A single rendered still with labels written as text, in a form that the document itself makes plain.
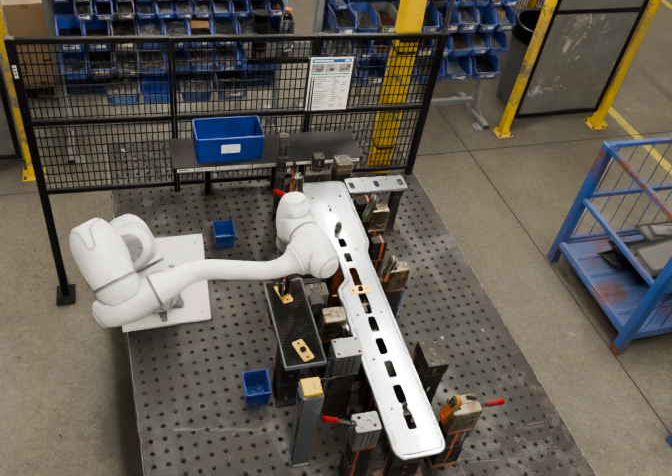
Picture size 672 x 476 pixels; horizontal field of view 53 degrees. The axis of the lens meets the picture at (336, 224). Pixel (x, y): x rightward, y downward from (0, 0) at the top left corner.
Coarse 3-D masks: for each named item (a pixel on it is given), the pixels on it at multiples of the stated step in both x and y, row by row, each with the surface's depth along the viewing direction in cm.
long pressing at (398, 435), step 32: (320, 192) 303; (320, 224) 287; (352, 224) 290; (352, 256) 276; (352, 320) 251; (384, 320) 253; (384, 384) 232; (416, 384) 234; (384, 416) 223; (416, 416) 225; (416, 448) 216
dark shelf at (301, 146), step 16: (176, 144) 310; (192, 144) 311; (272, 144) 319; (304, 144) 322; (320, 144) 324; (336, 144) 326; (352, 144) 327; (176, 160) 301; (192, 160) 303; (240, 160) 307; (256, 160) 309; (272, 160) 310; (288, 160) 312; (304, 160) 314; (352, 160) 321
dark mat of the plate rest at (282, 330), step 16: (272, 288) 236; (272, 304) 231; (288, 304) 232; (304, 304) 233; (288, 320) 227; (304, 320) 228; (288, 336) 222; (304, 336) 223; (288, 352) 217; (320, 352) 219
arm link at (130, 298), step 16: (112, 288) 190; (128, 288) 191; (144, 288) 194; (96, 304) 192; (112, 304) 190; (128, 304) 192; (144, 304) 193; (160, 304) 196; (112, 320) 191; (128, 320) 193
